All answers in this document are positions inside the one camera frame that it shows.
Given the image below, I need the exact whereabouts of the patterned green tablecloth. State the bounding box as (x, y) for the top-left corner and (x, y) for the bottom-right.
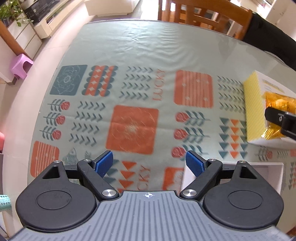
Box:
(28, 19), (296, 197)

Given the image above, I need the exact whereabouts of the wooden chair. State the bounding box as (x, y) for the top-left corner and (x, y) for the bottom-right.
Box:
(158, 0), (253, 40)

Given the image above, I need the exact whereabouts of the yellow bread packet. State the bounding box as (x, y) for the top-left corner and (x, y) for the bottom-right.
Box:
(263, 92), (295, 141)

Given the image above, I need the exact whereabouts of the white tv cabinet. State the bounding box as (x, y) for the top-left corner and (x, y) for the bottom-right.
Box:
(34, 0), (83, 39)

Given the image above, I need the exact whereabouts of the open white cardboard box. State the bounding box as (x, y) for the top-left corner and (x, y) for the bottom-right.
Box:
(179, 162), (285, 197)

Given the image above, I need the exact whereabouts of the white tablet box lid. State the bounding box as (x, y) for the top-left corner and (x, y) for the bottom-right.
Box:
(243, 71), (295, 149)

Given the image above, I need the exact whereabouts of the green potted plant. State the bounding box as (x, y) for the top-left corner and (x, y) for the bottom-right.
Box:
(0, 0), (32, 28)

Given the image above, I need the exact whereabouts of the purple plastic stool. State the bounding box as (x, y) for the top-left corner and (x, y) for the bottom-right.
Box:
(10, 54), (34, 80)

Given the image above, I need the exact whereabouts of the white coffee table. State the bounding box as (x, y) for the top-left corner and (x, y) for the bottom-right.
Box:
(84, 0), (139, 16)

